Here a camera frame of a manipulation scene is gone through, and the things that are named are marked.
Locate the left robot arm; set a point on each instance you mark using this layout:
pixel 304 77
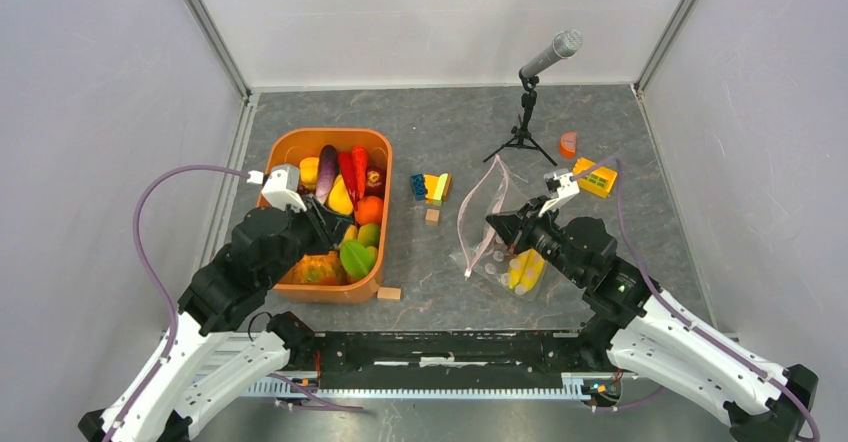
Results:
pixel 165 402

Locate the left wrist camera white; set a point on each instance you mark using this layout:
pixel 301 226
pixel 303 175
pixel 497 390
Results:
pixel 279 188

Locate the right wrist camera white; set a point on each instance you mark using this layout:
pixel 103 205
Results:
pixel 562 187

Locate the orange spiky fruit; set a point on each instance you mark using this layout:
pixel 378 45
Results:
pixel 319 270

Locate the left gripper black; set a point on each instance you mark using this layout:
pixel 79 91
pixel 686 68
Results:
pixel 330 228

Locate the yellow lemon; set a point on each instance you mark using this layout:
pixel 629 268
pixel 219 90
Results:
pixel 351 233

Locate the red chili pepper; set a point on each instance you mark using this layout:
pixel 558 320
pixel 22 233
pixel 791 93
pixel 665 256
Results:
pixel 347 170

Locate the grey microphone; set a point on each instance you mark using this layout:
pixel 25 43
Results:
pixel 564 45

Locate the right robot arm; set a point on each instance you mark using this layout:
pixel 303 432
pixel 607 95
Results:
pixel 639 327

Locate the red apple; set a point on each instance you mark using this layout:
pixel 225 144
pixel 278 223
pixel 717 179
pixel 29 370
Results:
pixel 375 181

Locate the clear zip top bag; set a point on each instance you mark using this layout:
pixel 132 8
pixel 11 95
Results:
pixel 481 252

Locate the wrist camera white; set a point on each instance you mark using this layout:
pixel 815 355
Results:
pixel 562 187
pixel 279 188

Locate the small wooden cube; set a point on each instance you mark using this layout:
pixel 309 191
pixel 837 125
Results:
pixel 432 217

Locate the purple eggplant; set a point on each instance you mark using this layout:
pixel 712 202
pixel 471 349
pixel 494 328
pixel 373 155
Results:
pixel 327 172

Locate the yellow green mango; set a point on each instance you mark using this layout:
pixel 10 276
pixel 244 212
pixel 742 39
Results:
pixel 369 235

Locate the yellow banana bunch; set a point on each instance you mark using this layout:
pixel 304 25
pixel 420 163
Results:
pixel 524 272

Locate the orange plastic bin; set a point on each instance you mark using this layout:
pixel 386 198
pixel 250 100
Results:
pixel 300 143

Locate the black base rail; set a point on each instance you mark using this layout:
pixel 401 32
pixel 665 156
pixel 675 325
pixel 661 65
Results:
pixel 448 365

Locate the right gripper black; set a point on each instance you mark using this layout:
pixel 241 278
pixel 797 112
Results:
pixel 519 227

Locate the black microphone tripod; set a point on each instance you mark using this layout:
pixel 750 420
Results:
pixel 522 137

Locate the wooden block near bin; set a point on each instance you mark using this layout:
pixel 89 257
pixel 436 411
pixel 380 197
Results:
pixel 389 294

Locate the yellow bell pepper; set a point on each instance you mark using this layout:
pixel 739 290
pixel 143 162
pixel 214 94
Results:
pixel 339 199

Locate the yellow toy brick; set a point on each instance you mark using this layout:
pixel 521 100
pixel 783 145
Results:
pixel 599 182

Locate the green star fruit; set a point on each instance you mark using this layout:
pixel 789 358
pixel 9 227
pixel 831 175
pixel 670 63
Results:
pixel 357 259

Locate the multicolour toy brick stack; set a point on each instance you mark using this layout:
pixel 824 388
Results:
pixel 433 189

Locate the orange carrot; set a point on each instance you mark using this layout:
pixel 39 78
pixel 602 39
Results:
pixel 360 160

